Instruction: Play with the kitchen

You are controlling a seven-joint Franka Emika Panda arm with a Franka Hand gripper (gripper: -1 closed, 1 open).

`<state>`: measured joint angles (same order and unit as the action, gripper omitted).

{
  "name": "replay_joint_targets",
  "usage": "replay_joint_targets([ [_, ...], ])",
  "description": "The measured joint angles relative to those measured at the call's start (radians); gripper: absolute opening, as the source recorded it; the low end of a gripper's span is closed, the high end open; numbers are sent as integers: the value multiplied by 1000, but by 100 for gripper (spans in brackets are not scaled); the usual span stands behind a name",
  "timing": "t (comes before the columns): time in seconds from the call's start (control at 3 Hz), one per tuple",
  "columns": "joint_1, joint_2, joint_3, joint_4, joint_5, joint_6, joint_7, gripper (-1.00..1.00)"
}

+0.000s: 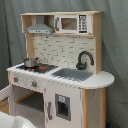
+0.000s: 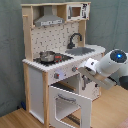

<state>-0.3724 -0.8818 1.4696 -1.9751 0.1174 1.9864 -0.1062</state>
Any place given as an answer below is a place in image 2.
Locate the black toy faucet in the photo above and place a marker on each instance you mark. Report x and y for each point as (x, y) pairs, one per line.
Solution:
(71, 43)

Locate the grey range hood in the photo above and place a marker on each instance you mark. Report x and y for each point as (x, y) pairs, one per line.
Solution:
(48, 18)

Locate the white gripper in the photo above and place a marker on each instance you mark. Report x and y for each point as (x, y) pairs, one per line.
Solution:
(94, 67)

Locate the toy microwave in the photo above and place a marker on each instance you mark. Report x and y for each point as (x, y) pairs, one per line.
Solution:
(78, 11)

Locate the black toy stovetop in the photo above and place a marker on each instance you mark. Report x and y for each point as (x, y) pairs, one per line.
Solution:
(58, 58)

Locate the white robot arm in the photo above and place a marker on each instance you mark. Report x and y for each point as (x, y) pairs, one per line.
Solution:
(111, 70)

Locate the grey toy sink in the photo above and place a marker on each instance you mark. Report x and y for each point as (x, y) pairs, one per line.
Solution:
(79, 51)

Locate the white oven door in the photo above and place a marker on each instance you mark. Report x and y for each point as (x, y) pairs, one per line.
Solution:
(62, 103)

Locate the white cabinet door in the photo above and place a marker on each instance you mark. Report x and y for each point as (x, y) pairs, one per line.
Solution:
(89, 88)

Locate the wooden toy kitchen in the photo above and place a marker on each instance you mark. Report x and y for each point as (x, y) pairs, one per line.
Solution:
(38, 78)

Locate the silver toy pot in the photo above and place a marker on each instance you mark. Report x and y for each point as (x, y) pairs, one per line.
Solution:
(47, 56)

